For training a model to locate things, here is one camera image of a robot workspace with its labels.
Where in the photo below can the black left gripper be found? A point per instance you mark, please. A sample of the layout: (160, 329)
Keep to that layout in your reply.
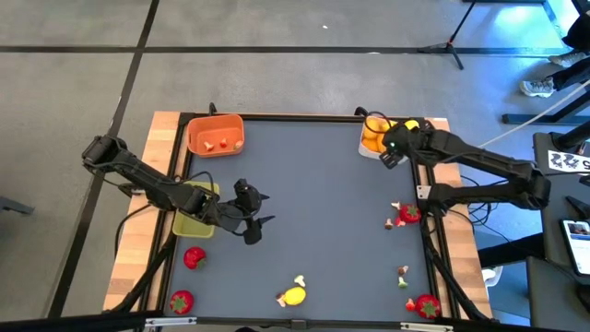
(246, 203)

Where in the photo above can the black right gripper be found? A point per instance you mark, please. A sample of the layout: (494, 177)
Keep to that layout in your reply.
(403, 143)

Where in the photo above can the round toy orange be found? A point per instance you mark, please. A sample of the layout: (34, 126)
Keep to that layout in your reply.
(382, 143)
(371, 145)

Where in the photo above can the orange oval toy fruit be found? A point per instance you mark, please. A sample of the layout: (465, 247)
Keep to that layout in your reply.
(371, 131)

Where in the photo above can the brown cap toy mushroom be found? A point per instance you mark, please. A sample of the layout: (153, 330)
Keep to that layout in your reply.
(388, 225)
(279, 299)
(403, 269)

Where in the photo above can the red cap toy mushroom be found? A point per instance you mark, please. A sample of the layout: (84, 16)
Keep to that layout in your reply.
(223, 143)
(409, 304)
(399, 221)

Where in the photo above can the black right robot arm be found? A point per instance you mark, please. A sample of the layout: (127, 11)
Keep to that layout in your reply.
(484, 159)

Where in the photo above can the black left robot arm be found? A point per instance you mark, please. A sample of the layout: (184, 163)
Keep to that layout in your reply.
(152, 182)

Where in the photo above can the white plastic basket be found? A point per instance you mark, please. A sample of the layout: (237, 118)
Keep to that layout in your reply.
(369, 156)

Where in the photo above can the white mounting plate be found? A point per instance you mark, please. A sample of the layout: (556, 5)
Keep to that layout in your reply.
(423, 191)

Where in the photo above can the pale white toy mushroom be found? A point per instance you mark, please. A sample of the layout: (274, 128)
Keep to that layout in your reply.
(238, 144)
(208, 146)
(300, 280)
(395, 205)

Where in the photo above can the black clamp hook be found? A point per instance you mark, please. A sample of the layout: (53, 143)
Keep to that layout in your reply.
(362, 110)
(212, 108)

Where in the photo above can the red tomato green calyx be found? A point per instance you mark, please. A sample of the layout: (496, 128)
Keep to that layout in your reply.
(427, 304)
(181, 302)
(409, 213)

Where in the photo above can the yellow-green plastic basket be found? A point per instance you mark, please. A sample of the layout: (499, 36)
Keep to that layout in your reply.
(186, 228)

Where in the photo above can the red strawberry upper left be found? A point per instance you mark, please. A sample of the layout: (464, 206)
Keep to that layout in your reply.
(195, 257)

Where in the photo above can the orange plastic basket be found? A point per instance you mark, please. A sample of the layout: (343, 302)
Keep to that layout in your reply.
(214, 126)

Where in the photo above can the wooden table side board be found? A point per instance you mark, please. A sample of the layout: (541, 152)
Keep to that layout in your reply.
(461, 240)
(131, 267)

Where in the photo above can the green toy mushroom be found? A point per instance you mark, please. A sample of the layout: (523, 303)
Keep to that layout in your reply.
(403, 282)

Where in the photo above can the black tripod stand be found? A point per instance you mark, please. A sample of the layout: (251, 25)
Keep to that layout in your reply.
(447, 45)

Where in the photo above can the black desk foot bar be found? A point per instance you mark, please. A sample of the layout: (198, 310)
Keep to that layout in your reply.
(530, 119)

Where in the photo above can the white plastic object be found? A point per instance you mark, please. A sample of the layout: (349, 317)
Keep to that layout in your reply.
(491, 276)

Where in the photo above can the person's foot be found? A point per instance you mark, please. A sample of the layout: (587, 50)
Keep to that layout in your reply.
(537, 86)
(567, 57)

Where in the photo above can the white printed marker sheet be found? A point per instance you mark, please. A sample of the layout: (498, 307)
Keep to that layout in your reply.
(569, 161)

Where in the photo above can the black side table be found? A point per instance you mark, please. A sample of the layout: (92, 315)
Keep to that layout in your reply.
(562, 216)

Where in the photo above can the black pole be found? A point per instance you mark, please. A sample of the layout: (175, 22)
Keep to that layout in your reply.
(571, 137)

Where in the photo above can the person's leg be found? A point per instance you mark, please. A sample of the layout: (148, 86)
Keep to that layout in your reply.
(580, 32)
(571, 76)

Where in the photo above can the tablet with lit screen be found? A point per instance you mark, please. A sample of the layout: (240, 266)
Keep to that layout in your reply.
(578, 244)

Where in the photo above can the black rig crossbar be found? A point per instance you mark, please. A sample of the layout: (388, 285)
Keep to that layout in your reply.
(69, 323)

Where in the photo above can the grey furniture foot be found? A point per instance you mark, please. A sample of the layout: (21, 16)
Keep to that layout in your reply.
(16, 205)

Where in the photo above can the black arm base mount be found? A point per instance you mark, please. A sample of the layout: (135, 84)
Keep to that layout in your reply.
(126, 189)

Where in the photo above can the silver metal bracket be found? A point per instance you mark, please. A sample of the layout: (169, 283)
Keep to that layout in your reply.
(170, 321)
(426, 326)

